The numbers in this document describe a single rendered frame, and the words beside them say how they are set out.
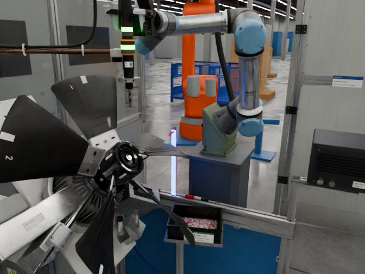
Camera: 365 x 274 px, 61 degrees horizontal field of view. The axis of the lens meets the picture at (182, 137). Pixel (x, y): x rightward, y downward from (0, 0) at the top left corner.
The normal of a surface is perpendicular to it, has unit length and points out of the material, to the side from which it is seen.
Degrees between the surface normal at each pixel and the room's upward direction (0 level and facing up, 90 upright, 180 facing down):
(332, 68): 89
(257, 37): 105
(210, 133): 90
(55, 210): 50
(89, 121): 54
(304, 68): 90
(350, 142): 15
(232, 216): 90
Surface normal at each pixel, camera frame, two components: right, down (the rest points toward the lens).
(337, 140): -0.09, -0.85
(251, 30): -0.06, 0.55
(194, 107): 0.00, 0.30
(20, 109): 0.67, -0.14
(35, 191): 0.71, -0.51
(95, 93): 0.25, -0.45
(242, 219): -0.40, 0.27
